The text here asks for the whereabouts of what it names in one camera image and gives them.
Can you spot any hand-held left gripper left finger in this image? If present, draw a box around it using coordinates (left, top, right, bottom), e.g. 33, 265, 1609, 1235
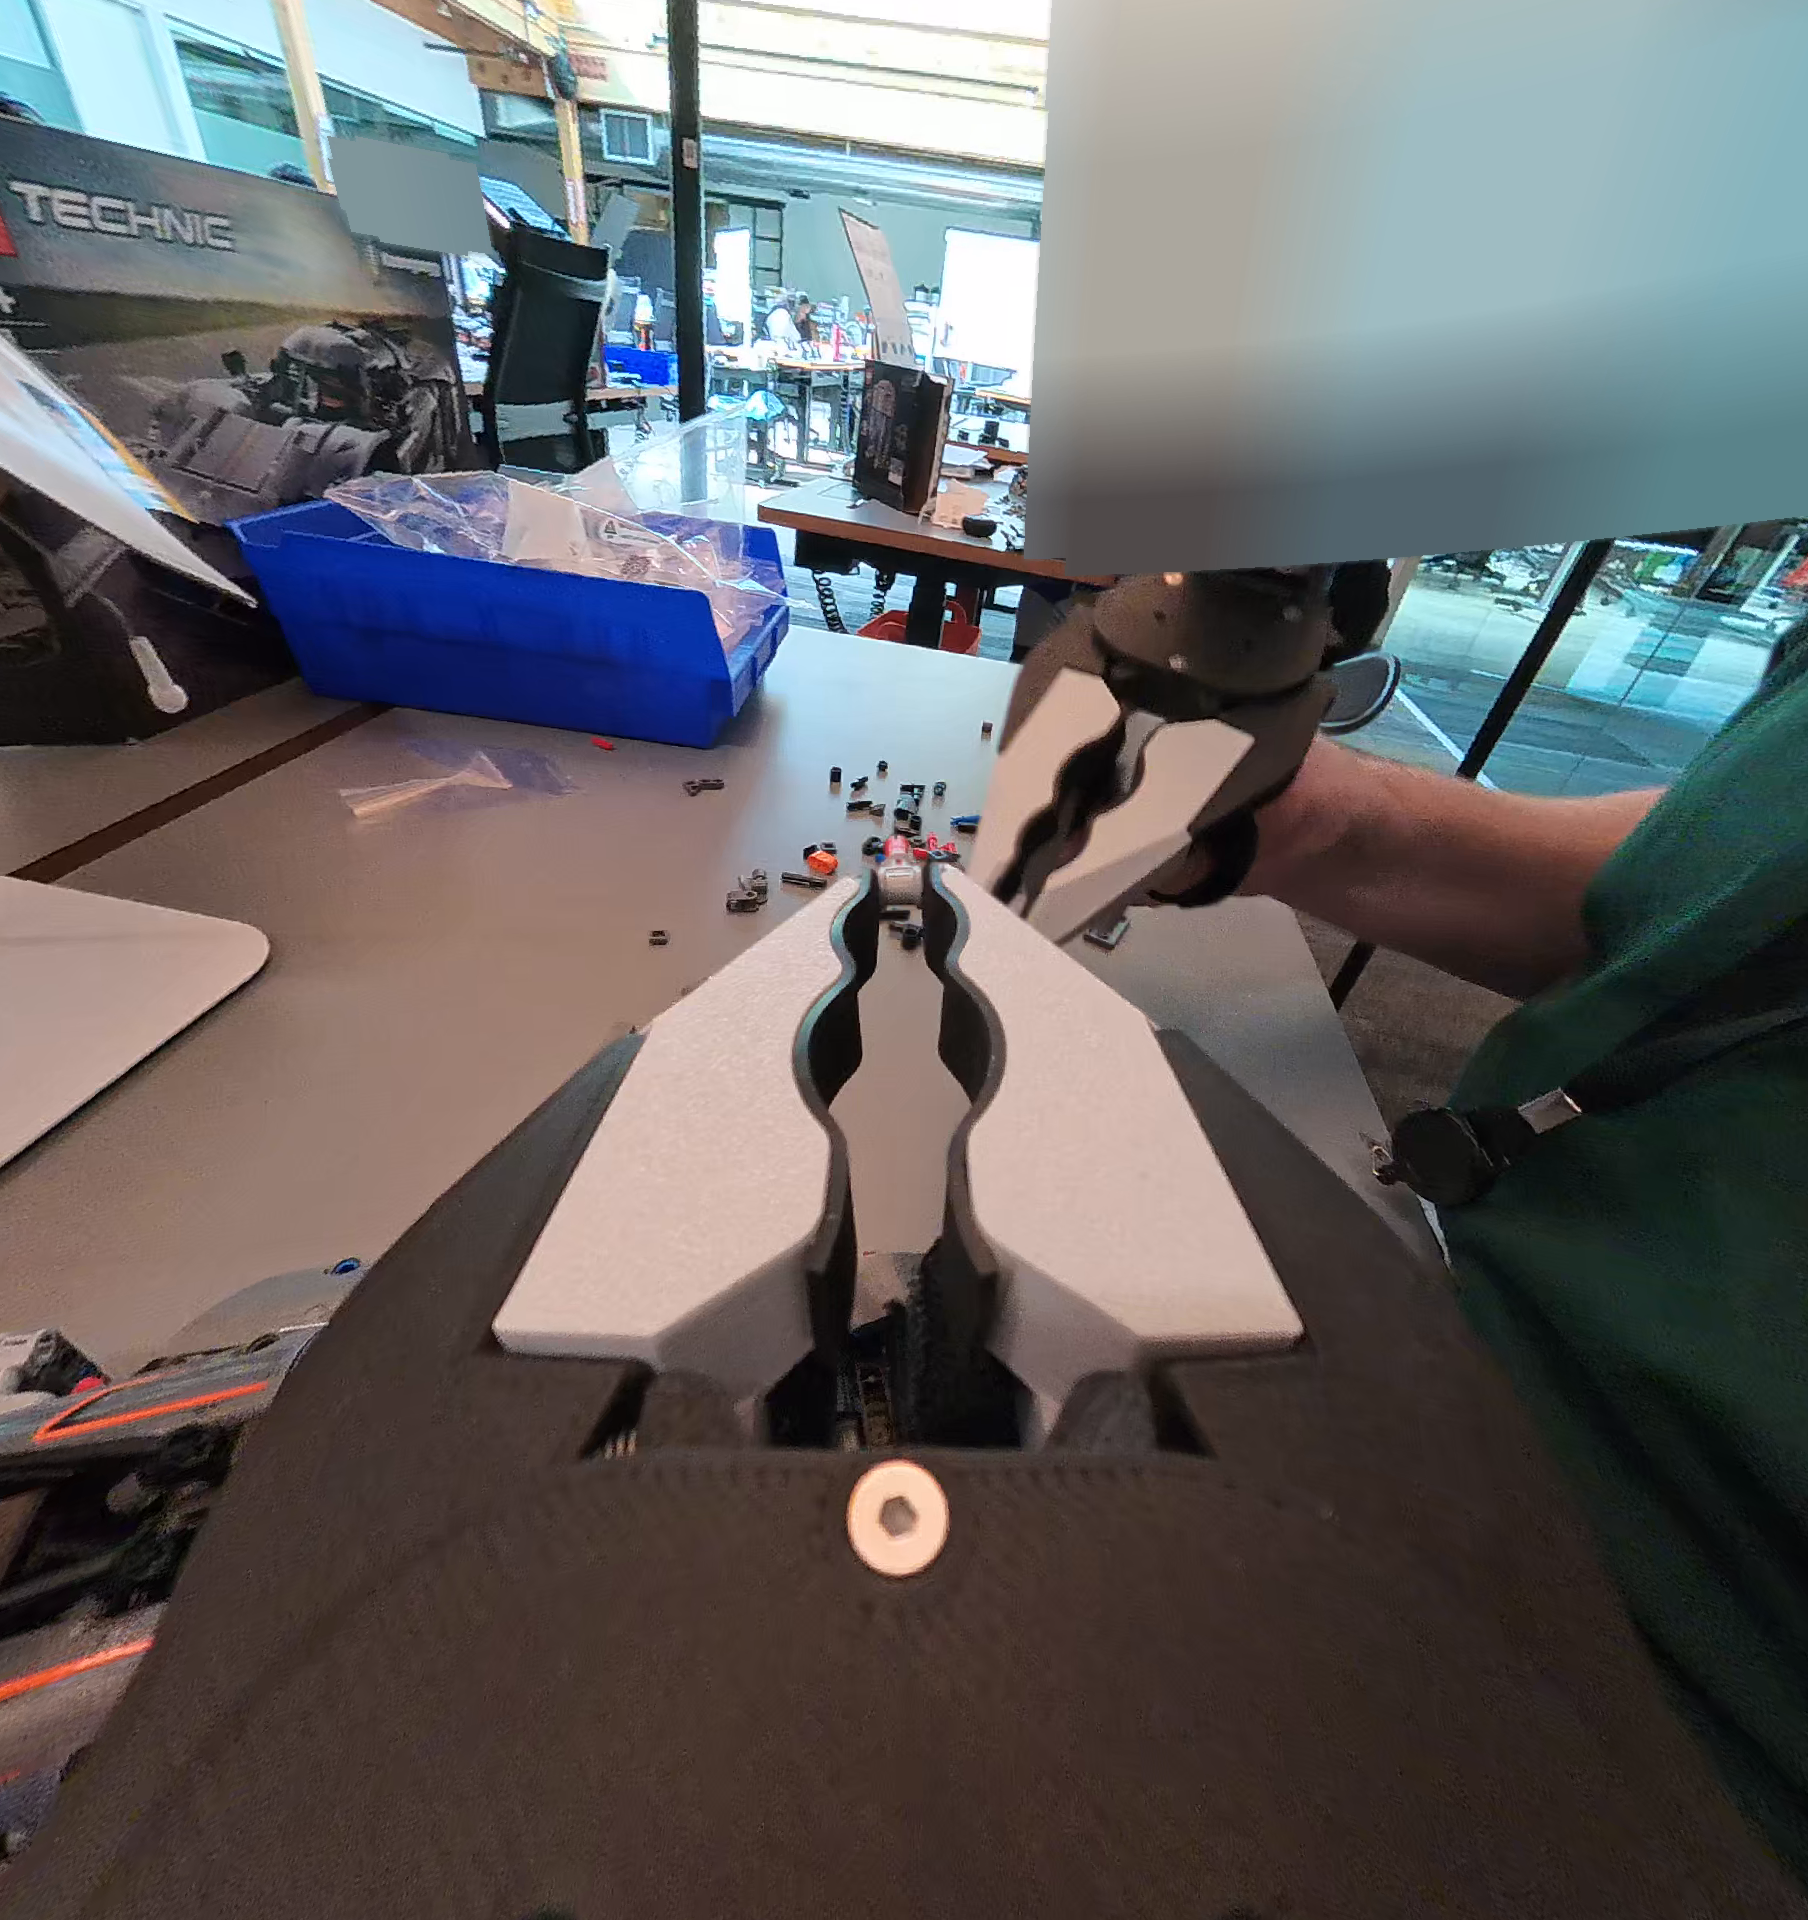
493, 871, 864, 1427

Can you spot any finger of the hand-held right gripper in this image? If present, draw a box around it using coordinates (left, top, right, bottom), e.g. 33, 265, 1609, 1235
968, 667, 1131, 900
1016, 723, 1266, 948

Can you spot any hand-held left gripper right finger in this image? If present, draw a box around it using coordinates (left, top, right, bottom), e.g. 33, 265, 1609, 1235
916, 867, 1305, 1436

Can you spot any pile of small lego parts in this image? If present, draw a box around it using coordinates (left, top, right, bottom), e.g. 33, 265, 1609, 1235
649, 721, 996, 954

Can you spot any person's right forearm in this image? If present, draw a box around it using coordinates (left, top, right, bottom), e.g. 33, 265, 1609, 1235
1249, 735, 1661, 1000

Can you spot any partly built lego model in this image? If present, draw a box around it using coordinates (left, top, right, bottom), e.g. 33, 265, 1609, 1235
0, 1260, 366, 1877

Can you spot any dark lego set box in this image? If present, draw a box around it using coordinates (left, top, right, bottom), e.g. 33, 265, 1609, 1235
0, 103, 476, 747

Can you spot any wooden background desk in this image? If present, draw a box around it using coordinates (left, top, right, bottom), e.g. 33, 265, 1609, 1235
758, 479, 1085, 647

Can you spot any black framed sign stand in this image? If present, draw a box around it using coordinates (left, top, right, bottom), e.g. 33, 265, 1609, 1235
1458, 539, 1619, 784

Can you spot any dark upright box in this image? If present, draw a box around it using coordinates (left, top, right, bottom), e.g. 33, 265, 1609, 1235
852, 356, 954, 515

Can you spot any small clear plastic bag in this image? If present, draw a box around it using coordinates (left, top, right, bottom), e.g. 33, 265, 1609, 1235
338, 750, 576, 819

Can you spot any blue plastic bin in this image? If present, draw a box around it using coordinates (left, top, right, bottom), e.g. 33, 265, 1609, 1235
228, 495, 789, 750

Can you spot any heap of clear plastic bags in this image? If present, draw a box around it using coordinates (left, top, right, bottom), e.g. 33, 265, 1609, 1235
326, 421, 785, 602

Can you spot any person's green shirt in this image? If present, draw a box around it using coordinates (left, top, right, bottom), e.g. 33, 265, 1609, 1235
1444, 578, 1808, 1920

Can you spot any white book stand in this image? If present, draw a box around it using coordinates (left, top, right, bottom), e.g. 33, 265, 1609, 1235
0, 873, 271, 1211

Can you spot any black office chair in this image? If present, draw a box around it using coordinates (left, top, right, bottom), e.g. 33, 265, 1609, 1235
480, 225, 609, 479

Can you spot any black pillar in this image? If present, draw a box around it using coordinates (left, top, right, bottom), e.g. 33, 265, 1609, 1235
666, 0, 709, 423

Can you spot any white instruction booklet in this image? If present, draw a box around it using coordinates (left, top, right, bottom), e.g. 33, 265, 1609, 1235
0, 285, 258, 609

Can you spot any black lanyard badge reel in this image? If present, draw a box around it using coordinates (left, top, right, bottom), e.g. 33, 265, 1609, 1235
1368, 961, 1808, 1211

